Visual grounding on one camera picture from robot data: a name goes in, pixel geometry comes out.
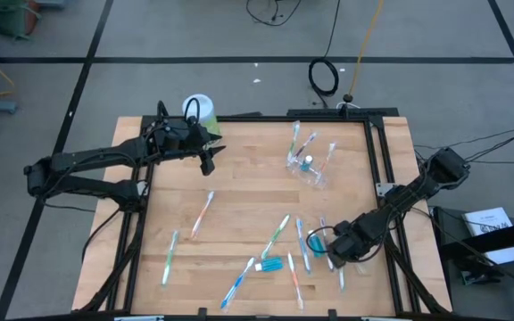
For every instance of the black aluminium table frame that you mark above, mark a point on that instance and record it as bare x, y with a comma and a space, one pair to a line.
257, 119

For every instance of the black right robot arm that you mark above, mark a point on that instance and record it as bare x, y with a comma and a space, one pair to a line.
417, 191

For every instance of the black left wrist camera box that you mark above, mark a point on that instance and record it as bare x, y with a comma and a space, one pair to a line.
174, 134

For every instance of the green wipes canister white lid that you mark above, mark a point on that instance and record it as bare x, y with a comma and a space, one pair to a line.
208, 111

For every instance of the clear acrylic organizer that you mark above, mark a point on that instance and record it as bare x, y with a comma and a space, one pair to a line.
315, 176

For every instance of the black power strip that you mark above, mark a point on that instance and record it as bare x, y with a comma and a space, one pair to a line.
373, 111

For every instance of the green bag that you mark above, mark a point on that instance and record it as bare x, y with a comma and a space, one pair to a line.
9, 18

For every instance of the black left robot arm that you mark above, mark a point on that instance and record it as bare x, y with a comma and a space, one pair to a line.
96, 158

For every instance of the white booklet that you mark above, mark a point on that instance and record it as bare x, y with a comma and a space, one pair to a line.
484, 218

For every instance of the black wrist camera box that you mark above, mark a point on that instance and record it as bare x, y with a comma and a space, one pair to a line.
174, 134
350, 232

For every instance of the purple toothbrush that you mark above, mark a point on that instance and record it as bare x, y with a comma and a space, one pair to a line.
323, 223
307, 143

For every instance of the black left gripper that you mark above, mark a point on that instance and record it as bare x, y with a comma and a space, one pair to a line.
196, 149

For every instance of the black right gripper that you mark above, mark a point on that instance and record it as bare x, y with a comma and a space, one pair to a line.
355, 249

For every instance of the black cart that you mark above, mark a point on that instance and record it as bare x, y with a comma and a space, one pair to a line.
451, 232

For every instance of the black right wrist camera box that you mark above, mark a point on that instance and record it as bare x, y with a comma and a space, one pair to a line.
350, 232

